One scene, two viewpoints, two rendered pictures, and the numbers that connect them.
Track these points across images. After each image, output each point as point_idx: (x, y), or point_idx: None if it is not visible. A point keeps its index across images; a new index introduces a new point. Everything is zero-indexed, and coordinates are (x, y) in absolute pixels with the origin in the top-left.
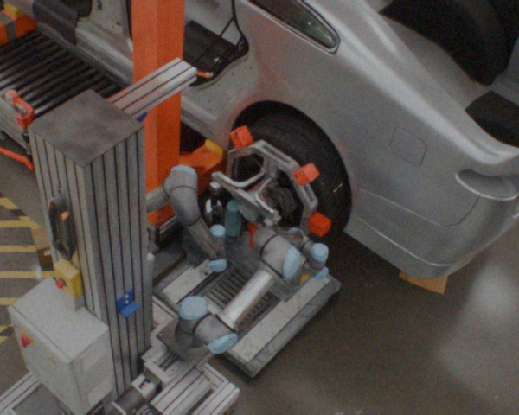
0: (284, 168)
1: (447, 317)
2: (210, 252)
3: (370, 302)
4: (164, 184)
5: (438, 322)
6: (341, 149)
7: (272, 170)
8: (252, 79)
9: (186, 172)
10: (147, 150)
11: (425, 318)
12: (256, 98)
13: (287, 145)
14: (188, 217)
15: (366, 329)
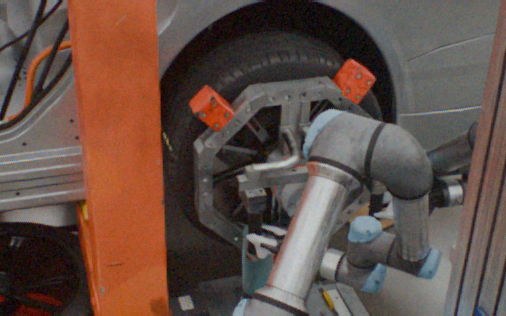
0: (323, 92)
1: (451, 227)
2: (428, 238)
3: (386, 277)
4: (335, 159)
5: (454, 238)
6: (365, 15)
7: (302, 114)
8: (162, 8)
9: (346, 113)
10: (134, 207)
11: (441, 245)
12: (186, 37)
13: (294, 63)
14: (429, 169)
15: (427, 303)
